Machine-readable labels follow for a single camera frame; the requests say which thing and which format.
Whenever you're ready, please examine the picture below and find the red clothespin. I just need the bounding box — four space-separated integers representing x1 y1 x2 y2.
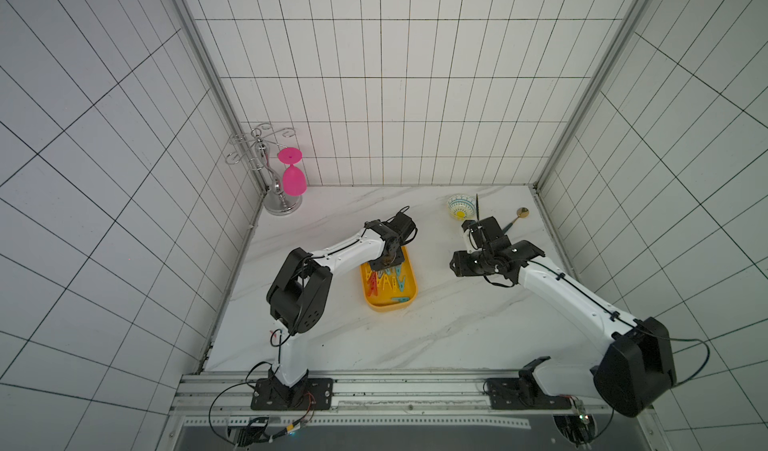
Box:
366 272 379 297

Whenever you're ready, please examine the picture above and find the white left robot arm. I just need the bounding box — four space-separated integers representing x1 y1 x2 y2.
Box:
266 207 418 390

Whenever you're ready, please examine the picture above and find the pink plastic wine glass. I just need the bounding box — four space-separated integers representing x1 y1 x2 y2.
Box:
278 147 308 196

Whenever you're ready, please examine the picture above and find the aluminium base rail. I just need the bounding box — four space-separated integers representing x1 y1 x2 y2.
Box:
171 371 628 431

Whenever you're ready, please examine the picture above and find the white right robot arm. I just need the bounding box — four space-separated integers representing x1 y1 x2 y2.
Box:
450 217 678 417

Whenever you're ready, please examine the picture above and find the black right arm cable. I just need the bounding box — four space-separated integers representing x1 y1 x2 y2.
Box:
473 194 712 386

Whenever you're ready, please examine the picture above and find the yellow storage box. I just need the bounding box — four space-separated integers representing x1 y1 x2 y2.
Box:
360 246 418 312

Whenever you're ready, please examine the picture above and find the patterned yellow blue bowl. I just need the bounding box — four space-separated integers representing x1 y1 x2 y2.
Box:
447 194 477 221

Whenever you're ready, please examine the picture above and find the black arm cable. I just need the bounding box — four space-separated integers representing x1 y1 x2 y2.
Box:
473 194 712 386
206 204 412 446

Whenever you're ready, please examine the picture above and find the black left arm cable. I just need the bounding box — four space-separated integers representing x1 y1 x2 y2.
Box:
206 204 412 446

